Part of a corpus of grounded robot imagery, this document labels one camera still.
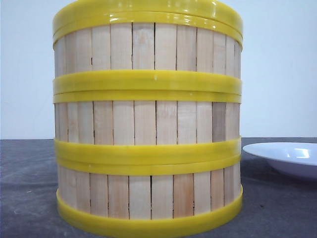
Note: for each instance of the woven bamboo steamer lid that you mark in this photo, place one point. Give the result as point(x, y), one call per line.
point(208, 14)

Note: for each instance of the front bamboo steamer basket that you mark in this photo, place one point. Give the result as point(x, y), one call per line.
point(120, 199)

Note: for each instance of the white plate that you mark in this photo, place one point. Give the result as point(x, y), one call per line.
point(290, 158)

